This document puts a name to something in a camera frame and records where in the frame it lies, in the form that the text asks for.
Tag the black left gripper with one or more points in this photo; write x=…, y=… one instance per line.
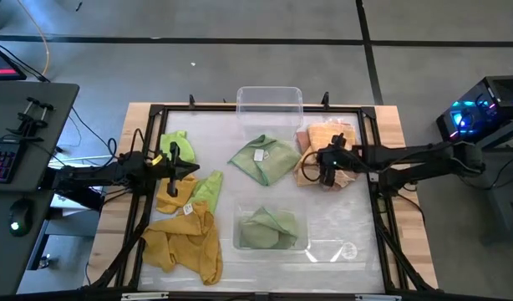
x=174, y=186

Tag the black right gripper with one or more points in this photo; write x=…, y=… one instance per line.
x=333, y=156

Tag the peach towel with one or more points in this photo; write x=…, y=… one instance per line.
x=348, y=177

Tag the lime green fluffy towel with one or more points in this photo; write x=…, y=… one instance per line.
x=183, y=146
x=208, y=190

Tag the large mustard yellow towel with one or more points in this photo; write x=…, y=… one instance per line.
x=185, y=238

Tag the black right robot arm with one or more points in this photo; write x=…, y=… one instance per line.
x=407, y=156

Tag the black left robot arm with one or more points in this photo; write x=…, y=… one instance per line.
x=93, y=173

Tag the small mustard yellow towel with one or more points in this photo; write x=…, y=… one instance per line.
x=187, y=188

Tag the light orange waffle towel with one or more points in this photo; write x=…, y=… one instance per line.
x=323, y=134

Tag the salmon pink towel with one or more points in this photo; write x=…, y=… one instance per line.
x=302, y=142

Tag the white mounting plate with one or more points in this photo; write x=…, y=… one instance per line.
x=373, y=177

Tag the sage green towel with label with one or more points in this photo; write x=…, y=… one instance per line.
x=277, y=163

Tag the white table mat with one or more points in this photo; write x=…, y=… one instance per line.
x=344, y=217

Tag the clear plastic bin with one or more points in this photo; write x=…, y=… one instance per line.
x=303, y=226
x=269, y=104

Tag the computer case with coloured lights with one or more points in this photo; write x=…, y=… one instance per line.
x=478, y=108

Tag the black stand on desk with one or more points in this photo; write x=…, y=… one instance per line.
x=28, y=121

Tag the dark grey desk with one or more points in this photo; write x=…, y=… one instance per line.
x=31, y=113

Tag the black computer mouse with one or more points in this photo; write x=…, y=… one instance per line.
x=20, y=217

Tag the backlit keyboard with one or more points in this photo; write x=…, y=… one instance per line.
x=1, y=161

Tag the computer monitor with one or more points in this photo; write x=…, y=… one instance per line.
x=1, y=67

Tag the black frame clamp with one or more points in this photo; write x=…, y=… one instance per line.
x=325, y=98
x=191, y=100

